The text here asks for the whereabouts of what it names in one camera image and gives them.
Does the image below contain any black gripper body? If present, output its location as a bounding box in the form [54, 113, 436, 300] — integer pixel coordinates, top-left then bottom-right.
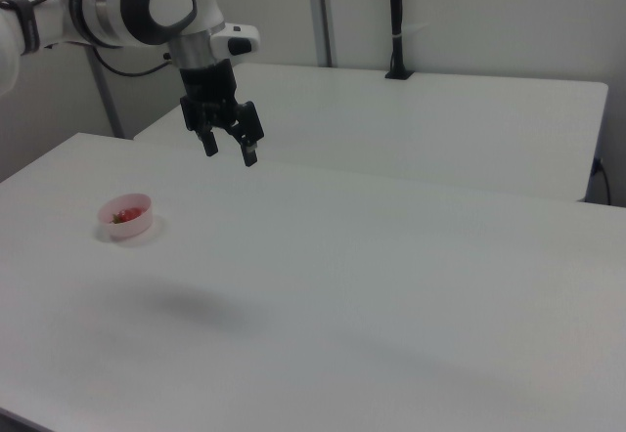
[178, 58, 266, 144]

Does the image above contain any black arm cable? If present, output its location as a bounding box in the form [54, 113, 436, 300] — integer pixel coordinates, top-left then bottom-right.
[91, 46, 176, 78]

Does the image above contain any white table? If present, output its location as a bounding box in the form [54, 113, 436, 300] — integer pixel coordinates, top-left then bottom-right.
[133, 63, 609, 203]

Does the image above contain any grey wall post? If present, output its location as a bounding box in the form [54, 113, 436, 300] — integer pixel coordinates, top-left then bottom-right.
[83, 43, 124, 139]
[306, 0, 339, 68]

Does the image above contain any pink plastic bowl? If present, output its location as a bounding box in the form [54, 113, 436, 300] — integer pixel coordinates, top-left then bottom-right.
[98, 193, 155, 241]

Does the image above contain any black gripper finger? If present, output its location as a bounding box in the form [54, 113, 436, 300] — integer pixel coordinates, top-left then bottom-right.
[236, 137, 259, 168]
[199, 125, 220, 157]

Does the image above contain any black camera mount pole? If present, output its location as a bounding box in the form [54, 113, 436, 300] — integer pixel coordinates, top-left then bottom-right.
[384, 0, 416, 81]

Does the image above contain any red strawberry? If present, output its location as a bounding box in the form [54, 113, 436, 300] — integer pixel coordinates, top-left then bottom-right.
[112, 207, 144, 225]

